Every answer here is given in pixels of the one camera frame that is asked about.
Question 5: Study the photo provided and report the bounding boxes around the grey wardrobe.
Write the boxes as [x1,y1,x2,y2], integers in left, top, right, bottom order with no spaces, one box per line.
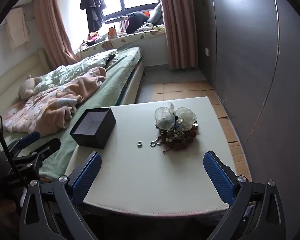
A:
[191,0,300,230]

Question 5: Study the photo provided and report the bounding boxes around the green floral quilt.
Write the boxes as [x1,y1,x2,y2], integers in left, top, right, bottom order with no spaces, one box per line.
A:
[34,49,119,90]

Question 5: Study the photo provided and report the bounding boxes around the hanging dark clothes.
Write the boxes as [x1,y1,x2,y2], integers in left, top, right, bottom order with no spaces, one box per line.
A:
[80,0,107,34]

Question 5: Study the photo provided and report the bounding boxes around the pink toy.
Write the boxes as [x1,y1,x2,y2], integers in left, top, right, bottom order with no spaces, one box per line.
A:
[87,31,100,43]

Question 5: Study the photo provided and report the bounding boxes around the dark bag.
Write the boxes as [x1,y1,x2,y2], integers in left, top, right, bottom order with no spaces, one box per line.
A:
[126,12,149,34]

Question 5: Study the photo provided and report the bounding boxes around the black box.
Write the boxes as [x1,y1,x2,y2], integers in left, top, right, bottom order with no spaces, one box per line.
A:
[69,107,117,150]

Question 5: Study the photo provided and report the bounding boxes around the translucent white gauze ornament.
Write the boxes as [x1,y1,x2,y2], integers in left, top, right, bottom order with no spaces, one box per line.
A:
[154,102,176,130]
[175,107,197,131]

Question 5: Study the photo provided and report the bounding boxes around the beige plush toy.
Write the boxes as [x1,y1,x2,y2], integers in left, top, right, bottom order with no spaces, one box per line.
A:
[17,75,47,101]

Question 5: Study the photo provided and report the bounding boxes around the pile of beaded bracelets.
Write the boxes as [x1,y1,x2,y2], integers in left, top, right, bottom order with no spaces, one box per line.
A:
[155,121,199,153]

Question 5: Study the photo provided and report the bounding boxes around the grey pillow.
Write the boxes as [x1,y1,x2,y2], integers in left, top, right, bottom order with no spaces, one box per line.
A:
[146,2,163,27]

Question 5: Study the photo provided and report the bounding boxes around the pink curtain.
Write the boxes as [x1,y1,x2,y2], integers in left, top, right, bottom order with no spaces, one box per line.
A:
[32,0,79,72]
[156,0,198,70]

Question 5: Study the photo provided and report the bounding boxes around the cream padded headboard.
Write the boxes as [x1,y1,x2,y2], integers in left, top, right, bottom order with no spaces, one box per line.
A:
[0,49,50,100]

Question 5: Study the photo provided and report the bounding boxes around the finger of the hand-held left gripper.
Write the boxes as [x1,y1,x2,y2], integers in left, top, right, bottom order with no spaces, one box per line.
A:
[5,131,40,155]
[12,137,61,173]

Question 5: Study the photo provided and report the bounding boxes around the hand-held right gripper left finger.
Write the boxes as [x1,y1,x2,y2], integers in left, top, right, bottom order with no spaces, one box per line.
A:
[19,151,102,240]

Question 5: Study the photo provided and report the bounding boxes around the bed with green sheet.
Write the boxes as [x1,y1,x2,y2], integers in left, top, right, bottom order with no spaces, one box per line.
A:
[0,46,145,180]

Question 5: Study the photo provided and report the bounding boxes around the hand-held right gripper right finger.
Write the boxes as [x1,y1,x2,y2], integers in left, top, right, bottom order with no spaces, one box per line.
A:
[203,151,287,240]

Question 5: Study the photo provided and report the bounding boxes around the printed window seat cushion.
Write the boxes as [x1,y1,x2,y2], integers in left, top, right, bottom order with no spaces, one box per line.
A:
[77,27,167,58]

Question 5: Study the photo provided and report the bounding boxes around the black cable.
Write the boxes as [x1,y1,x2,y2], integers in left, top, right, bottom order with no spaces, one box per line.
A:
[0,114,18,180]

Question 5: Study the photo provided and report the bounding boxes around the cardboard floor sheets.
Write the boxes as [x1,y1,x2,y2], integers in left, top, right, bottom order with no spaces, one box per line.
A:
[151,80,253,183]

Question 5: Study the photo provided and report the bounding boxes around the pink fleece blanket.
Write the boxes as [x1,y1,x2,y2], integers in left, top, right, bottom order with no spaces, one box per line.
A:
[1,66,107,133]

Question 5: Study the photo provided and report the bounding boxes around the row of books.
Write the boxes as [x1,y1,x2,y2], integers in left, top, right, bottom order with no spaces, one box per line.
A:
[117,19,129,32]

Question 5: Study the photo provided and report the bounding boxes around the beige hanging towel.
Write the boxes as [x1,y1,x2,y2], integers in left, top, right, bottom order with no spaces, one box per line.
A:
[6,7,30,52]

